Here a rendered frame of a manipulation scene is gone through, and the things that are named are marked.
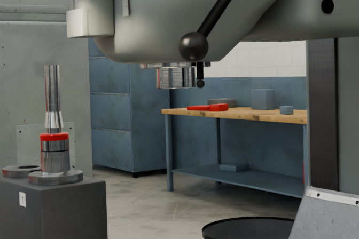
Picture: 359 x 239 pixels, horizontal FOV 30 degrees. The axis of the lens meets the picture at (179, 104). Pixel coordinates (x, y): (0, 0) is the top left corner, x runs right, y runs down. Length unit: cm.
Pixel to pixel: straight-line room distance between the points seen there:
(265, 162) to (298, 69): 110
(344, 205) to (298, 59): 561
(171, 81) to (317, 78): 41
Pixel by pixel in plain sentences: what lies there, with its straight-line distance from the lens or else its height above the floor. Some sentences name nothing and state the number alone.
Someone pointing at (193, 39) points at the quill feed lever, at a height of 133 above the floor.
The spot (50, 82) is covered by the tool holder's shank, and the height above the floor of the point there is 129.
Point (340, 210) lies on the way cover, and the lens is 111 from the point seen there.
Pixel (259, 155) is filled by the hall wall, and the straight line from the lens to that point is 719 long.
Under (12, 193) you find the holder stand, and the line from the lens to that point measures 114.
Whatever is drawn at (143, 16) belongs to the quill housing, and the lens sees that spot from 70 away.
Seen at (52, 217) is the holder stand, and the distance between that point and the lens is 107.
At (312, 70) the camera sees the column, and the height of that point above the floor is 129.
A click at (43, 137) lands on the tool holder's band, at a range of 110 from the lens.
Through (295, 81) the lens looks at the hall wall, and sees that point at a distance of 671.
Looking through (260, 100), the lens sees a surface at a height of 98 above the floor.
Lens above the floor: 130
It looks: 3 degrees down
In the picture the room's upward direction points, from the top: 2 degrees counter-clockwise
